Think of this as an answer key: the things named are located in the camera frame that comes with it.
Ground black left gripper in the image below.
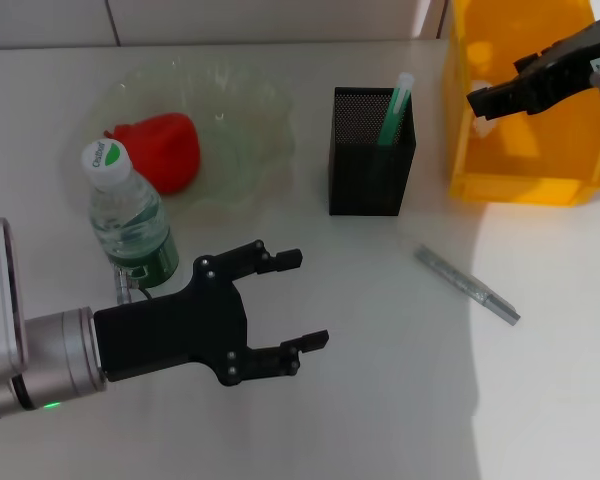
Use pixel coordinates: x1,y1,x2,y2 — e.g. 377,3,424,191
93,239,330,387

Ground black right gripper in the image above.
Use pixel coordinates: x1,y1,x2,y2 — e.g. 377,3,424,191
466,16,600,121

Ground white paper ball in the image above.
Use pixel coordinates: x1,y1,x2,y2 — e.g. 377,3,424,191
472,117,501,142

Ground green utility knife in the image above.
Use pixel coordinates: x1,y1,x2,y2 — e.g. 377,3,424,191
377,72,415,147

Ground grey glitter pen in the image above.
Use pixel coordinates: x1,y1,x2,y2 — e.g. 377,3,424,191
413,244,522,326

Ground clear green-label water bottle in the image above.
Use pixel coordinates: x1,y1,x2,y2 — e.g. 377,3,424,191
81,139,180,291

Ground red orange fruit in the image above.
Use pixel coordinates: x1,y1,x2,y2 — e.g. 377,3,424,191
103,112,202,195

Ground black mesh pen holder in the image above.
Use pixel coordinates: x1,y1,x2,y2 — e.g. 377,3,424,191
328,87,417,217

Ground green glass fruit plate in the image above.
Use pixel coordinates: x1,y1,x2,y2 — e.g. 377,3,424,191
59,54,296,214

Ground yellow plastic bin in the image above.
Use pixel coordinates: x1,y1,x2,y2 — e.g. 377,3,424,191
439,0,600,206

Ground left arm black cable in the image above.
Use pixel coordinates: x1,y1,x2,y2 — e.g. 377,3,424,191
110,264,154,306

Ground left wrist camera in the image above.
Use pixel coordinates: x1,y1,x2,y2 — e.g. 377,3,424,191
0,217,31,389

